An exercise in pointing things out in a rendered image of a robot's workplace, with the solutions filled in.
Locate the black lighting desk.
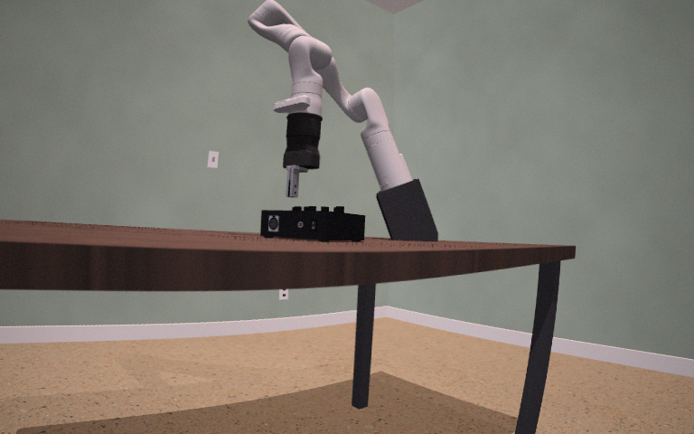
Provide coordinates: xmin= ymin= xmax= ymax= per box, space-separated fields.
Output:
xmin=260 ymin=206 xmax=365 ymax=242

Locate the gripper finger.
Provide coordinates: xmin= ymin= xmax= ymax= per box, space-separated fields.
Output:
xmin=289 ymin=165 xmax=308 ymax=198
xmin=286 ymin=165 xmax=291 ymax=197

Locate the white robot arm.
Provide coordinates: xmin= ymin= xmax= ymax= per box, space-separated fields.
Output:
xmin=248 ymin=0 xmax=412 ymax=191

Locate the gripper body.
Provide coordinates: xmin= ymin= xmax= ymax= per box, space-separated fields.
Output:
xmin=274 ymin=92 xmax=323 ymax=169

